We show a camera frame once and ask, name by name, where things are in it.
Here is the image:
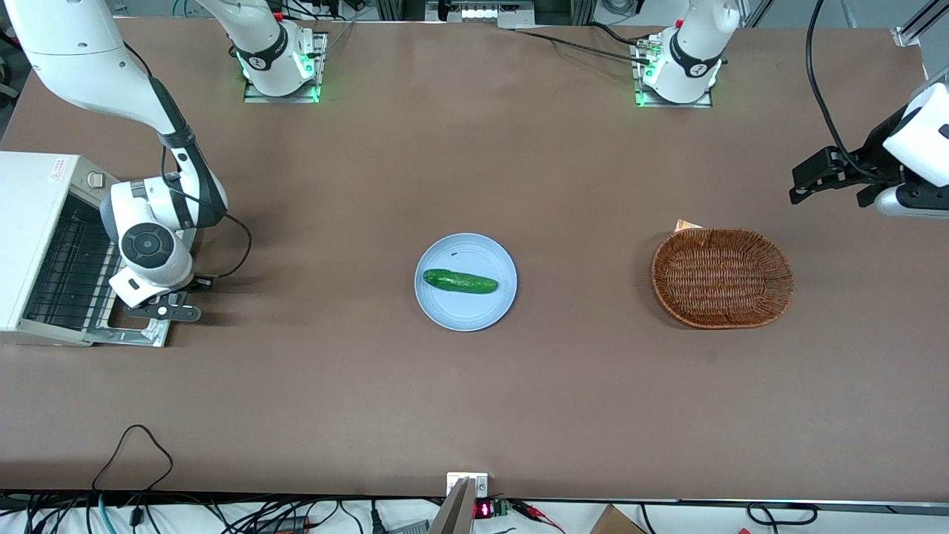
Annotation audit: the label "thin black looped cable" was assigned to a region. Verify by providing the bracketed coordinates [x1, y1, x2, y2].
[91, 423, 175, 492]

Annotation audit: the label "wire oven rack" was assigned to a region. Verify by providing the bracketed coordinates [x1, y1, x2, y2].
[22, 196, 125, 332]

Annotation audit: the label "brown cardboard box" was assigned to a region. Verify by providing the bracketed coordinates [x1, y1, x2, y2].
[589, 504, 647, 534]

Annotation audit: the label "black coiled cable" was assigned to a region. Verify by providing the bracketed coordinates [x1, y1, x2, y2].
[746, 502, 819, 527]

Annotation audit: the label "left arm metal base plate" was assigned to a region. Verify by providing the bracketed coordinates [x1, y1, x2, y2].
[631, 37, 715, 110]

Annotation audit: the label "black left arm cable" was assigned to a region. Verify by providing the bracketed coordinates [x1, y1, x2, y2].
[805, 0, 902, 183]

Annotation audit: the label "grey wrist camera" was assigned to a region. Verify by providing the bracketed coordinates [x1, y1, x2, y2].
[122, 301, 202, 322]
[873, 184, 949, 220]

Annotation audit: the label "light blue plate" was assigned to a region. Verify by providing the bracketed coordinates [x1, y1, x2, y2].
[414, 233, 518, 332]

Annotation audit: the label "brown wicker basket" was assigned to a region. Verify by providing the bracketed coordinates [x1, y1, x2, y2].
[651, 227, 795, 330]

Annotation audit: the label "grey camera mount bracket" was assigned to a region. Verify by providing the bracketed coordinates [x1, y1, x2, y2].
[429, 472, 490, 534]

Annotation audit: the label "black power adapter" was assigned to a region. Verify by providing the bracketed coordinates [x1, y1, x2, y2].
[251, 515, 311, 534]

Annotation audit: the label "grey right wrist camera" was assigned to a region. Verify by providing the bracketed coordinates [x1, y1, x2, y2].
[122, 301, 202, 322]

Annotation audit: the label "black cable to arm base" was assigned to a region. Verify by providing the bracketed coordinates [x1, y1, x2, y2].
[512, 21, 655, 65]

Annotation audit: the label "red clip leads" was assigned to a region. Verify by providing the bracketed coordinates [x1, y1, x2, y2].
[510, 499, 567, 534]

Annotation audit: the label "white toaster oven body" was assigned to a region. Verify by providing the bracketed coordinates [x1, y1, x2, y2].
[0, 151, 128, 348]

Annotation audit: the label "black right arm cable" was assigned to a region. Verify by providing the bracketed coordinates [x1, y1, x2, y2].
[160, 145, 254, 290]

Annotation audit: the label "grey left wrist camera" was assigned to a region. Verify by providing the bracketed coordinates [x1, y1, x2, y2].
[873, 184, 949, 220]

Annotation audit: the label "aluminium frame profile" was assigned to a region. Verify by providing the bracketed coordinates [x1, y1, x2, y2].
[892, 0, 949, 50]

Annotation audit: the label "green cucumber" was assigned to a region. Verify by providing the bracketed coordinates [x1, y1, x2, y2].
[423, 268, 500, 295]

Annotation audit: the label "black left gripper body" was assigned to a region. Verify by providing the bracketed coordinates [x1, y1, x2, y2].
[839, 106, 911, 210]

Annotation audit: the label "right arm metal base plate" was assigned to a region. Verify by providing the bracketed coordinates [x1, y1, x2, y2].
[242, 31, 329, 104]

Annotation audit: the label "metal equipment rack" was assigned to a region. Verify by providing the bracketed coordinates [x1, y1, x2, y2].
[374, 0, 598, 30]

